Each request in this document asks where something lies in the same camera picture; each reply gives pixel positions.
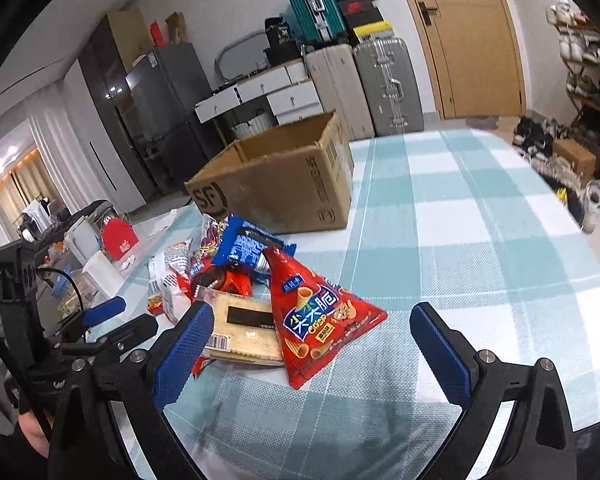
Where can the grey refrigerator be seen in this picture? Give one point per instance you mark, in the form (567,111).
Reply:
(170,95)

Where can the orange-red chocolate packet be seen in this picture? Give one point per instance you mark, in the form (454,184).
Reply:
(215,277)

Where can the silver framed mirror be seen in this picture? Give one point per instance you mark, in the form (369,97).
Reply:
(225,57)

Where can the brown cardboard box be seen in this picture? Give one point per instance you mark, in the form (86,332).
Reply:
(280,185)

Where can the purple candy packet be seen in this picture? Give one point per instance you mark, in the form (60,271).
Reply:
(207,245)

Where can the yellow and black shoe box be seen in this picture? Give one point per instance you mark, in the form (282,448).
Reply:
(372,30)

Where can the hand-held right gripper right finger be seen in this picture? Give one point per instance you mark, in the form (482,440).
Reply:
(440,350)

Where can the white curtain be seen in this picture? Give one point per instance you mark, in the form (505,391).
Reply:
(55,145)

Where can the white sneaker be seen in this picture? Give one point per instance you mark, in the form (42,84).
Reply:
(594,205)

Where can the red and black shoe box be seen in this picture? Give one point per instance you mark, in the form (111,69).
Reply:
(362,12)

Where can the red triangular snack bag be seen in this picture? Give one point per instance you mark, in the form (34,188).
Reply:
(320,330)

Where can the white drawer desk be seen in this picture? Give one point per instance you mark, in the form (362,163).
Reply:
(280,90)

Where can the black bag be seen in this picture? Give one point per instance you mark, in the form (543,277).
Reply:
(280,40)

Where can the dark tall cabinet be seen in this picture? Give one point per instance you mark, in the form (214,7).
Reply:
(105,110)

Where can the teal checked tablecloth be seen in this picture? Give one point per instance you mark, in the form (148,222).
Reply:
(455,240)

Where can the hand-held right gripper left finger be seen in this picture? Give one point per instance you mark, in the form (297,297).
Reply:
(185,350)

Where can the grey and white laundry basket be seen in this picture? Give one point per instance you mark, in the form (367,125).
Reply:
(252,125)

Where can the beige cracker packet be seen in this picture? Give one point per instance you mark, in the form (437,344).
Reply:
(245,340)

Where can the red gift bag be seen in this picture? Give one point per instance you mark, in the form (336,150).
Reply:
(119,240)

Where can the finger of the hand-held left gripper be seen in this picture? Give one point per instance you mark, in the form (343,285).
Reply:
(105,310)
(135,330)

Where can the person's left hand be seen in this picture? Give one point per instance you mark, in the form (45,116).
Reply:
(35,432)

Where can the pile of shoes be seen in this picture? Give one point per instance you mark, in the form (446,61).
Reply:
(535,135)

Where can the shoe rack with shoes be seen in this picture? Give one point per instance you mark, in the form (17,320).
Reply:
(587,50)

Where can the white and red snack packet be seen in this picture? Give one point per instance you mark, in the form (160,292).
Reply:
(172,300)

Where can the small cardboard box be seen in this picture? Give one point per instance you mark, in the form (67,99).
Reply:
(575,157)

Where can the teal suitcase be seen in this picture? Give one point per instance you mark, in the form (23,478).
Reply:
(312,7)

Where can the silver suitcase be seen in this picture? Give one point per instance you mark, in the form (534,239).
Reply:
(387,85)

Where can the blue cookie packet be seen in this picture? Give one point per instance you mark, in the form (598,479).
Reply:
(245,250)

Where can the brown paper bag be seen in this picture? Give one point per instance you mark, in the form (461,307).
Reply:
(176,27)

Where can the beige suitcase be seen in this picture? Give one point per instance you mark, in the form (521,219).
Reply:
(337,90)

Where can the wooden door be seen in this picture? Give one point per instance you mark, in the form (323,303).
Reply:
(470,50)

